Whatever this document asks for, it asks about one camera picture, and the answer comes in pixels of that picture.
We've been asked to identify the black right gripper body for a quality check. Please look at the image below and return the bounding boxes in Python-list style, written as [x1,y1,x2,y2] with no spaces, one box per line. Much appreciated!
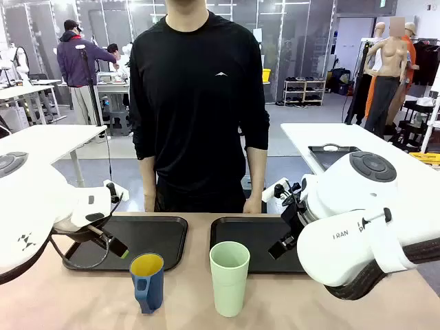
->
[281,200,309,239]

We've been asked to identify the mannequin with orange cloth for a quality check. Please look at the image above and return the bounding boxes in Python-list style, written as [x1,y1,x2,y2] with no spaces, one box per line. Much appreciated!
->
[364,16,412,138]

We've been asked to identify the blue mug yellow inside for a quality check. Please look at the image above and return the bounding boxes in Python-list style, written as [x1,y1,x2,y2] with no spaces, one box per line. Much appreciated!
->
[129,253,165,314]

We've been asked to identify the person's right forearm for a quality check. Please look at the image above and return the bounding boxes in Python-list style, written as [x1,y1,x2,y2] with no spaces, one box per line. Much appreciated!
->
[138,156,157,204]

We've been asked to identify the black camera stand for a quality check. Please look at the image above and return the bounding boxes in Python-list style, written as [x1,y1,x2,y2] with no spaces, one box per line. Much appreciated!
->
[75,44,104,127]

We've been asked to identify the white workbench desk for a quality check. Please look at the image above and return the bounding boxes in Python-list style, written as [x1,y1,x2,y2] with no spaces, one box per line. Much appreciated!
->
[0,79,63,125]

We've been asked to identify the hanging black clothes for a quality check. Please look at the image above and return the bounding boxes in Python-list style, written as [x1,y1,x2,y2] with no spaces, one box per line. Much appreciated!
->
[410,39,440,87]

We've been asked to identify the person's left forearm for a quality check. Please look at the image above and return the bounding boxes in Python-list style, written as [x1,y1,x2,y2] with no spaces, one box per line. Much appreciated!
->
[245,146,268,204]

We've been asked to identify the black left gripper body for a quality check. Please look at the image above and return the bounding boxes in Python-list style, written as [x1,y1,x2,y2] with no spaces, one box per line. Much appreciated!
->
[70,219,113,243]

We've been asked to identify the black plastic tray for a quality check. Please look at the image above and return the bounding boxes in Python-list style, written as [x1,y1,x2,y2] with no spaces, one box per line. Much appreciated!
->
[210,216,310,274]
[63,215,189,272]

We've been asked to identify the black braided cable sleeve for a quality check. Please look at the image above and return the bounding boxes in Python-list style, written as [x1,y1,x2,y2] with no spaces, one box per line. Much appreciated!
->
[324,236,440,300]

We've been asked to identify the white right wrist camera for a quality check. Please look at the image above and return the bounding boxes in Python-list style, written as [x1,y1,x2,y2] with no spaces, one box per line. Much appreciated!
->
[261,177,303,207]

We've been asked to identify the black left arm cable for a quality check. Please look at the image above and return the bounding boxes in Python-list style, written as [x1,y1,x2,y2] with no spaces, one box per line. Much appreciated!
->
[49,195,124,271]

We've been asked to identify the tall pale green cup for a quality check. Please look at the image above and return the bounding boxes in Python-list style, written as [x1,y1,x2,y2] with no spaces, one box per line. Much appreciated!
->
[209,241,251,318]

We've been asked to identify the person in purple jacket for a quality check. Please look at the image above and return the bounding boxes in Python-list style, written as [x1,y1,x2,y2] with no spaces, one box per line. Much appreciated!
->
[56,19,118,127]

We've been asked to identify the person's left hand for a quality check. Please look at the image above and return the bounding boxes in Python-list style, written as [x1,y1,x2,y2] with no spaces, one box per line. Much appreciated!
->
[242,197,263,215]

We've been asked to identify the wooden shoe rack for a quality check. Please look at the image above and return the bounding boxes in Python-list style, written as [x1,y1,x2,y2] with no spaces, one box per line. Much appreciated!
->
[283,78,327,107]

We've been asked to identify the black tray white handle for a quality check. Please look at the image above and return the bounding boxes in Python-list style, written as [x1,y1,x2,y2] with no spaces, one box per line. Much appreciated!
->
[307,144,362,172]

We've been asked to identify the yellow flat object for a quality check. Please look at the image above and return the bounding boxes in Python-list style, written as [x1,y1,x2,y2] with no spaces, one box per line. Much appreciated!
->
[408,152,440,169]

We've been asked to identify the dark-haired person at workbench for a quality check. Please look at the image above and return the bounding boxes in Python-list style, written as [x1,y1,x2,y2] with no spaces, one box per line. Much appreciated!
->
[107,43,131,72]

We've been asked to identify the mannequin in orange clothes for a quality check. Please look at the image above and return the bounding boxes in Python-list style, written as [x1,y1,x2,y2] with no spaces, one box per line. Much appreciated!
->
[364,22,419,120]

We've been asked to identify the person in black shirt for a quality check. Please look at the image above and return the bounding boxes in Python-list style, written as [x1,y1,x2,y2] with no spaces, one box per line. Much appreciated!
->
[129,0,271,214]

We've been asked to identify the black tripod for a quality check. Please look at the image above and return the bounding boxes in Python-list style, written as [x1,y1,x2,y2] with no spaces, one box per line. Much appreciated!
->
[344,39,374,125]

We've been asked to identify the white side table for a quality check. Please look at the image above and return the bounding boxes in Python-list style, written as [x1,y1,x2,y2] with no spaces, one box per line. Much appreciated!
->
[280,122,440,224]
[0,124,108,188]

